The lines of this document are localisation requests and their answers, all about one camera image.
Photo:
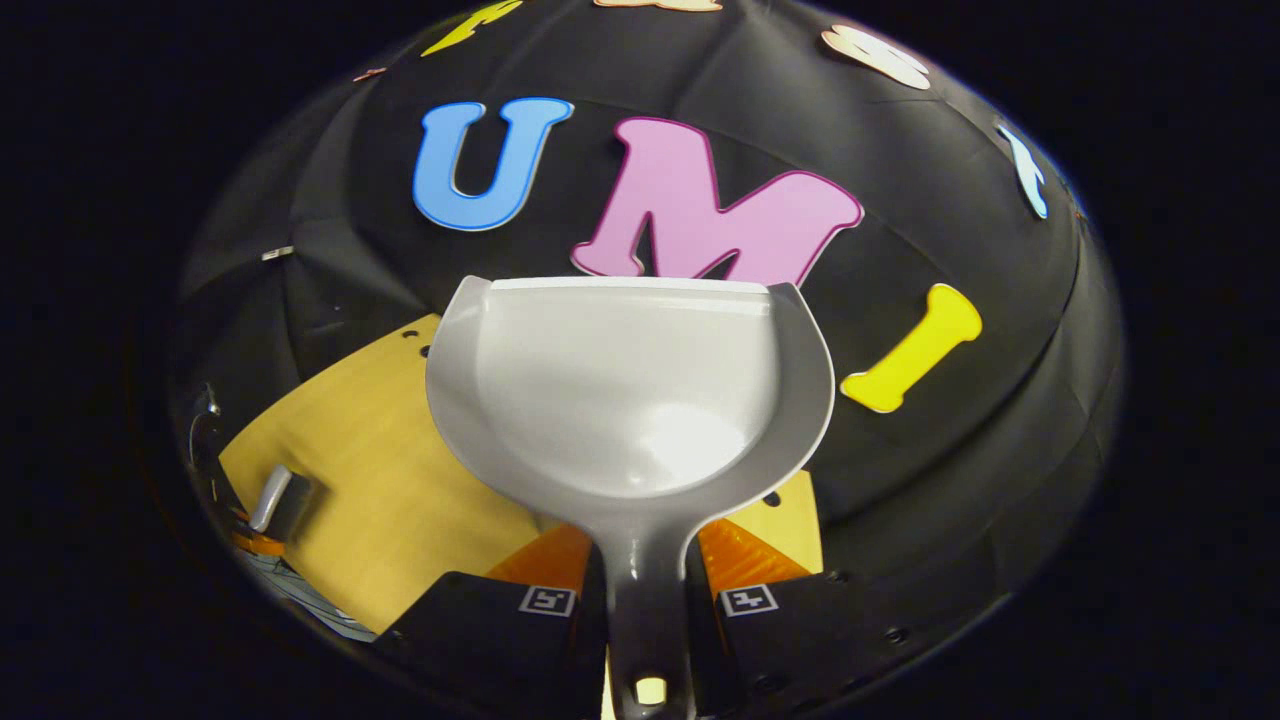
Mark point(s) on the copper cloth clip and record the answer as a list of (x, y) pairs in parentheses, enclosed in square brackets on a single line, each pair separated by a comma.
[(368, 74)]

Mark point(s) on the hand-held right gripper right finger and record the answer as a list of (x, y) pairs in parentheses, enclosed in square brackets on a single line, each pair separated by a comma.
[(820, 630)]

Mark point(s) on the black backdrop cloth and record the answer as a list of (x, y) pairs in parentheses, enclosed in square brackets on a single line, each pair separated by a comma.
[(350, 250)]

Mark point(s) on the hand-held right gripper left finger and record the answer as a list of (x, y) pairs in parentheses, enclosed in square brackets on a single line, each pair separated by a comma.
[(480, 640)]

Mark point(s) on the silver cloth clip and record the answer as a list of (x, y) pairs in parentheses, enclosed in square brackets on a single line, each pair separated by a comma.
[(277, 253)]

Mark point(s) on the small grey broom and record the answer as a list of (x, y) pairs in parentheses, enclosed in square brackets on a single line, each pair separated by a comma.
[(285, 500)]

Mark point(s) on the grey plastic dustpan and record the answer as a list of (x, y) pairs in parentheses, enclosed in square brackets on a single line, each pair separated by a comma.
[(630, 400)]

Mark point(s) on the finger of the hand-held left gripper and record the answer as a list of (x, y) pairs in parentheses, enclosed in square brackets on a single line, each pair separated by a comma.
[(258, 543)]

